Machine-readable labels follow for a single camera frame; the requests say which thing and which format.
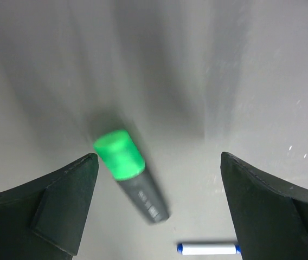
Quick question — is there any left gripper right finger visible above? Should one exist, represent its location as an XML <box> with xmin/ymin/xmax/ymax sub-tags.
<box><xmin>220</xmin><ymin>152</ymin><xmax>308</xmax><ymax>259</ymax></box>

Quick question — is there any green cap highlighter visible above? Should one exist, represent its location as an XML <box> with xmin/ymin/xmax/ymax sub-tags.
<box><xmin>93</xmin><ymin>129</ymin><xmax>170</xmax><ymax>224</ymax></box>

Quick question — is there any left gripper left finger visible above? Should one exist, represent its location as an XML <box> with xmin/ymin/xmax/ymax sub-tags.
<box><xmin>0</xmin><ymin>153</ymin><xmax>99</xmax><ymax>259</ymax></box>

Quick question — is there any blue cap whiteboard marker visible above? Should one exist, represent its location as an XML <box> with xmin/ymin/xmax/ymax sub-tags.
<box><xmin>176</xmin><ymin>243</ymin><xmax>241</xmax><ymax>256</ymax></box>

